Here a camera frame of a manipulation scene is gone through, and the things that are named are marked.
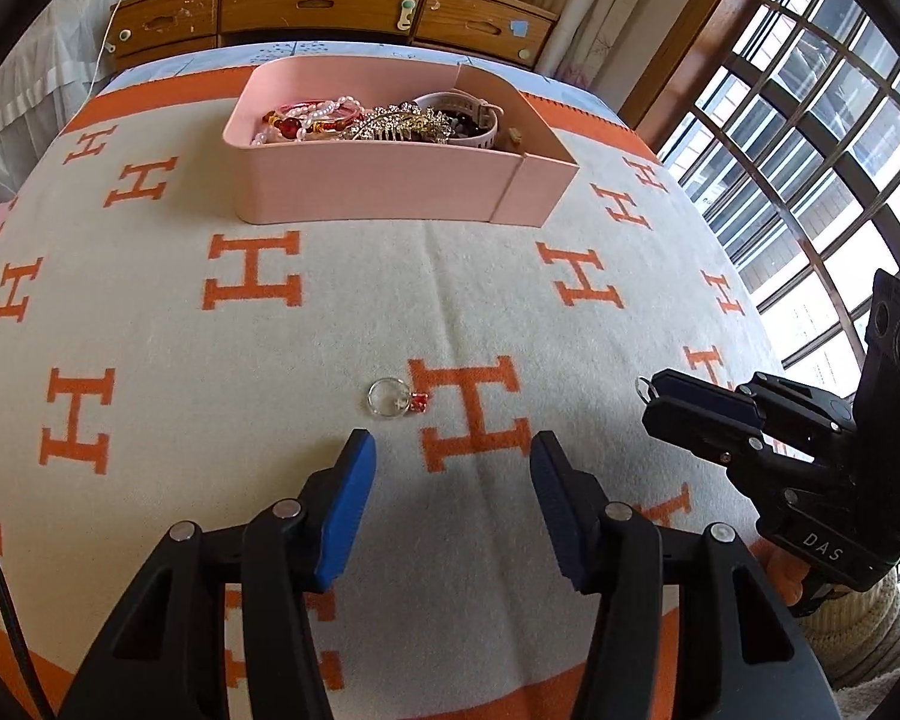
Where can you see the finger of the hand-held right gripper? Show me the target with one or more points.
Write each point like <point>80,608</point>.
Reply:
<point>690,427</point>
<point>705,394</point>

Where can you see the cream fuzzy cloth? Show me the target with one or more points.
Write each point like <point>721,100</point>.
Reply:
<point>855,645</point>

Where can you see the window grille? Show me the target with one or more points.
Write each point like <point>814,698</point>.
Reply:
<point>795,127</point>

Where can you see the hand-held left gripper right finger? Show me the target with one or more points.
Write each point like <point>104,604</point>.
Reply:
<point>562,517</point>

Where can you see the pale pink wrist watch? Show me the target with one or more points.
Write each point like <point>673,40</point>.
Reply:
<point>480,136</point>

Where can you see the blue sticker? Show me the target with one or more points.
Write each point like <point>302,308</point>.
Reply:
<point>521,27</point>

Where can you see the red bangle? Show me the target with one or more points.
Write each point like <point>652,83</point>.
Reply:
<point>300,102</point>

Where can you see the white lace cover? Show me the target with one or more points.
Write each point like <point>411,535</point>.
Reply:
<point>45,90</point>

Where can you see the orange letter print blanket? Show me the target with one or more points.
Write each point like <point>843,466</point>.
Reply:
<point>270,360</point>

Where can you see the green drawer lock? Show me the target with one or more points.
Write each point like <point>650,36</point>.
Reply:
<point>405,15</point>

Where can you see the gold hair comb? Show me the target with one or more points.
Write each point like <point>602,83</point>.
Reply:
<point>397,121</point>

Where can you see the wooden desk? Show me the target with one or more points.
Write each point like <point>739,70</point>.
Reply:
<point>307,4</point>

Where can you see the blue patterned sheet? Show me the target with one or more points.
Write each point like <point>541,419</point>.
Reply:
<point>195,60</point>

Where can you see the pink plastic tray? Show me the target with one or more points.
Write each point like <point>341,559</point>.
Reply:
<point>360,180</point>

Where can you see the floral curtain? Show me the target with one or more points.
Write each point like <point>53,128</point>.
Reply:
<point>592,15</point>

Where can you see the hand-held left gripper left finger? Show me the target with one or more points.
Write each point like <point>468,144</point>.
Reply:
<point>345,510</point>

